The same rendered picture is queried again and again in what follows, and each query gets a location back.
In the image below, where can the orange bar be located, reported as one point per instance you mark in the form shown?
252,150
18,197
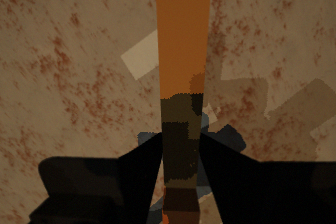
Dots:
182,29

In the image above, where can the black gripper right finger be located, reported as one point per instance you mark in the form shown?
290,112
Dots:
245,189

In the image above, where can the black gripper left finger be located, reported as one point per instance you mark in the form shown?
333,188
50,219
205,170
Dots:
130,179

